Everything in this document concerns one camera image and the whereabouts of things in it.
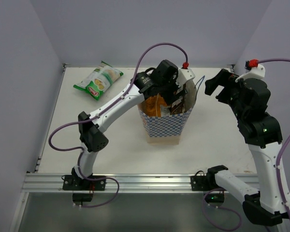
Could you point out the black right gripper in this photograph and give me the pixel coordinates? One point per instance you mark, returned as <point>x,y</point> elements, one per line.
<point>225,79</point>

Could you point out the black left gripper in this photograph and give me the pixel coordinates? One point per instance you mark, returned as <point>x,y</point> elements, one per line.
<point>173,94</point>

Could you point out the green Chuba chips bag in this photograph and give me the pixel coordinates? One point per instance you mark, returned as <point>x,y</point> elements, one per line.
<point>99,80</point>

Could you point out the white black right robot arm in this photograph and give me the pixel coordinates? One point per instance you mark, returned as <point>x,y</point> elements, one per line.
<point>248,96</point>

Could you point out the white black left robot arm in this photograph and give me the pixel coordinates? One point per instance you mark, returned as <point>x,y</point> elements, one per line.
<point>166,80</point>

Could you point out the dark brown snack bag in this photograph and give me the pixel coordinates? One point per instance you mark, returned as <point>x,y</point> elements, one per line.
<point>177,106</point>

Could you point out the yellow snack bag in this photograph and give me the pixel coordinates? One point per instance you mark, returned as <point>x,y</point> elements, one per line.
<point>156,107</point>

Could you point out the blue checkered paper bag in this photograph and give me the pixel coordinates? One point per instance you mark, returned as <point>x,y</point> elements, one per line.
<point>168,129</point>

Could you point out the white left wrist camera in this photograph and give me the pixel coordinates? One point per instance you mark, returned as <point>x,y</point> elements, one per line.
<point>184,75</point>

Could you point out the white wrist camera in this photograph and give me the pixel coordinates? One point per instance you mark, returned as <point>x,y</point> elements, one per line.
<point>184,75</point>
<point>254,70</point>

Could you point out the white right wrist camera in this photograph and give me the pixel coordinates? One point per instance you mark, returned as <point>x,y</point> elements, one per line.
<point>254,70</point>

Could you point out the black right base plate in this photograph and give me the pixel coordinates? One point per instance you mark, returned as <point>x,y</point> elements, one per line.
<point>200,182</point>

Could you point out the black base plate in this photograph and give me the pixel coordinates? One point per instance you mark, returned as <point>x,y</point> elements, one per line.
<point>200,182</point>
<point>72,184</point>

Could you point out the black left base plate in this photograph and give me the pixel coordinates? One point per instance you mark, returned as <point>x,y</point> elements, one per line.
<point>72,184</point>

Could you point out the aluminium mounting rail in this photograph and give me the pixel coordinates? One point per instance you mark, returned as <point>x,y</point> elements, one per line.
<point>128,183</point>

